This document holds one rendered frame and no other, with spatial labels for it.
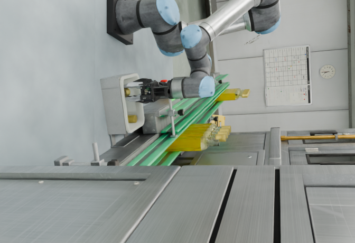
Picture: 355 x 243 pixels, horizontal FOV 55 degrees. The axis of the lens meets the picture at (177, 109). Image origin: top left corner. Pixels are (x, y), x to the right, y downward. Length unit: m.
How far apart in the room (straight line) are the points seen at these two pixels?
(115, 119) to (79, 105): 0.19
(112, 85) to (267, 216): 1.00
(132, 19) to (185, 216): 1.13
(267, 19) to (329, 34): 5.95
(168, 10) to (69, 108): 0.55
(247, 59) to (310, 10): 1.52
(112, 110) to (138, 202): 0.90
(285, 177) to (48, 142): 0.74
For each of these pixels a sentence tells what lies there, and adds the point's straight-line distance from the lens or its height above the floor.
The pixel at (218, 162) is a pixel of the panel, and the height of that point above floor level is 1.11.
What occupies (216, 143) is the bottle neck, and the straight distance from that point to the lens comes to 1.50.
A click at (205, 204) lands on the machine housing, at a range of 0.45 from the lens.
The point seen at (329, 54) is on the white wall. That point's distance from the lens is 7.42.
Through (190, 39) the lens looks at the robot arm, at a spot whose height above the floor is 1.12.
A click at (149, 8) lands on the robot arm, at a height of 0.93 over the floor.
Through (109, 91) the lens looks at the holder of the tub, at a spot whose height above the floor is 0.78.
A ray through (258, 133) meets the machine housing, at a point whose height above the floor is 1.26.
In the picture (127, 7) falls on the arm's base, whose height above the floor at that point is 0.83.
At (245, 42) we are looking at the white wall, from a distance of 7.38.
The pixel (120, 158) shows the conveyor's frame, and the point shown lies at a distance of 1.23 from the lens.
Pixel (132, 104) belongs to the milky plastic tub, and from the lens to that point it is 1.48.
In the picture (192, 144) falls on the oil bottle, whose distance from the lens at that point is 1.50.
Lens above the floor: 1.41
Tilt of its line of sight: 17 degrees down
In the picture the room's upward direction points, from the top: 87 degrees clockwise
